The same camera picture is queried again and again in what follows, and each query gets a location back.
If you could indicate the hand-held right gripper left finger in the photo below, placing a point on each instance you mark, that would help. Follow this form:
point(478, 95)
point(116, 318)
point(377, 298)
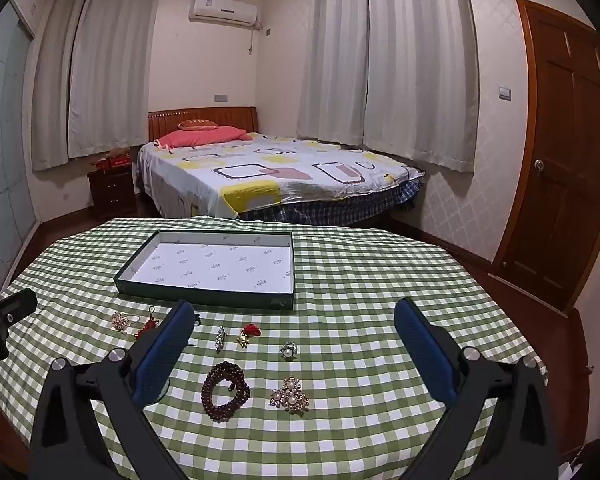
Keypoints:
point(165, 350)

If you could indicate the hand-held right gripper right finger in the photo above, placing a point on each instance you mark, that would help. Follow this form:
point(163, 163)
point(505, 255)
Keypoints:
point(425, 345)

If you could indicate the red knot charm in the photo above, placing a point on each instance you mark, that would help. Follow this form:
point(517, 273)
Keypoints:
point(147, 329)

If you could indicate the gold turtle charm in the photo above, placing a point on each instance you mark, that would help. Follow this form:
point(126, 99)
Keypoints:
point(244, 340)

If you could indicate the green shallow box tray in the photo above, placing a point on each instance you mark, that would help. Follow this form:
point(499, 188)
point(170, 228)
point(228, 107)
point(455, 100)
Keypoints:
point(220, 265)

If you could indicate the gold pearl brooch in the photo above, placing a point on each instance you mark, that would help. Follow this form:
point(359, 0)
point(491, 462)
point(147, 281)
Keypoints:
point(290, 397)

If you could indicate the silver brooch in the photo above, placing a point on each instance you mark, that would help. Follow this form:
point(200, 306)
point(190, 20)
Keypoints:
point(220, 337)

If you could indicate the green checked tablecloth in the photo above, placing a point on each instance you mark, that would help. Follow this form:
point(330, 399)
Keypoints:
point(355, 310)

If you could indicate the dark wooden nightstand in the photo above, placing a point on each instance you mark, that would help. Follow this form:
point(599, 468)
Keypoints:
point(112, 192)

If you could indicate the glass sliding wardrobe door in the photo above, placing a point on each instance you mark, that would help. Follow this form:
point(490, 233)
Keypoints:
point(5, 160)

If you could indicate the red boxes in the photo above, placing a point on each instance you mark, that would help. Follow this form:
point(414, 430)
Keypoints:
point(117, 161)

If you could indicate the metal door knob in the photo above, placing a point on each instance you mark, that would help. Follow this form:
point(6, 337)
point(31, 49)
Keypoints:
point(539, 165)

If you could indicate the bed with printed sheet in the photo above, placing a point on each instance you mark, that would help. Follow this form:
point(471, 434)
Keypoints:
point(280, 170)

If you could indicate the pink pillow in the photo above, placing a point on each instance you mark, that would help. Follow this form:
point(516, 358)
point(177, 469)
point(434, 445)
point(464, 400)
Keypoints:
point(205, 136)

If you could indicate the red cushion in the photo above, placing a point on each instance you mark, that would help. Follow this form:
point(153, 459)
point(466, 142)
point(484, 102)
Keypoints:
point(196, 124)

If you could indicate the wooden headboard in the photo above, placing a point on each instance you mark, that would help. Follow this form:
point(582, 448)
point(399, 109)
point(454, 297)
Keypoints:
point(165, 120)

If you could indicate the brown wooden door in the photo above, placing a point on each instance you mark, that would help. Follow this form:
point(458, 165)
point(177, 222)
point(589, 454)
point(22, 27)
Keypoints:
point(565, 160)

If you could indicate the white curtain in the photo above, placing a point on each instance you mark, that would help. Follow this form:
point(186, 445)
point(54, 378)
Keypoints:
point(115, 70)
point(55, 85)
point(332, 60)
point(420, 70)

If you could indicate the white air conditioner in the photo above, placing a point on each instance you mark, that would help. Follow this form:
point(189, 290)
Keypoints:
point(225, 10)

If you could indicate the wall light switch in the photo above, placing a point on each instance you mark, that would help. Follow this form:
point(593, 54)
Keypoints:
point(505, 93)

